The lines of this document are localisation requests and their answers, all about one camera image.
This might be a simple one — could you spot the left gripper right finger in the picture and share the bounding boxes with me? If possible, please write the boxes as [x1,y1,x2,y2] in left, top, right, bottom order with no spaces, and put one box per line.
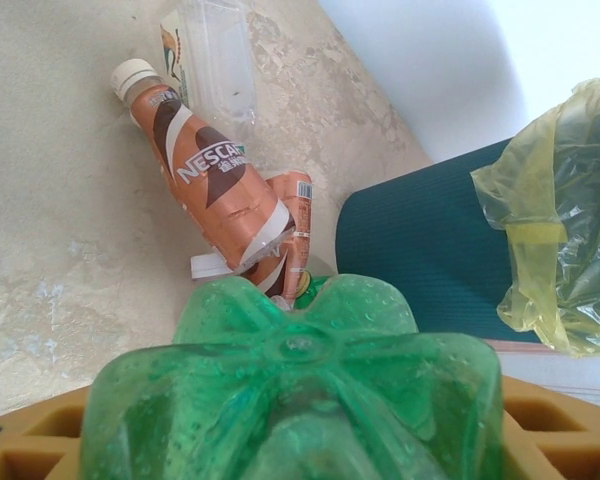
[499,375,600,480]

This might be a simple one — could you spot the clear bottle with printed label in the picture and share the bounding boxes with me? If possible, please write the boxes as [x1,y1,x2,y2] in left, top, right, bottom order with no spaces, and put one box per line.
[158,0,259,171]

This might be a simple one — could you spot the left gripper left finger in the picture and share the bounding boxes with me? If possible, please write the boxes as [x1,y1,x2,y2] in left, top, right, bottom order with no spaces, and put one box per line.
[0,384,95,480]

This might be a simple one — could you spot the green bottle yellow cap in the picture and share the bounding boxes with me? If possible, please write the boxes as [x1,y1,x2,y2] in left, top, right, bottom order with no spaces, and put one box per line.
[293,272,344,307]

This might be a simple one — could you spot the yellow plastic bin liner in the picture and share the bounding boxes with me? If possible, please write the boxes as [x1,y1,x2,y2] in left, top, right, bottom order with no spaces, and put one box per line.
[469,77,600,359]

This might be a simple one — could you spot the white flat piece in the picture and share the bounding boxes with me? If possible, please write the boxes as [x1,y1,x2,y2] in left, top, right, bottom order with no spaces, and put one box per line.
[189,252,234,282]

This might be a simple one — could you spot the teal bin with yellow rim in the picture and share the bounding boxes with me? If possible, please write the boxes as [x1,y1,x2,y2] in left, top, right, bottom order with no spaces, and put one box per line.
[333,137,546,346]

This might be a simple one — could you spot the green bottle without cap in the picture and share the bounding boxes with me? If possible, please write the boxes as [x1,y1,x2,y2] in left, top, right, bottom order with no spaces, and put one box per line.
[79,273,506,480]

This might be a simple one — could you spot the brown Nescafe bottle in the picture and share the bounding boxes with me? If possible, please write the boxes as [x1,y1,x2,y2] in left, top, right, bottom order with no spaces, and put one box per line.
[239,169,315,301]
[110,58,299,276]

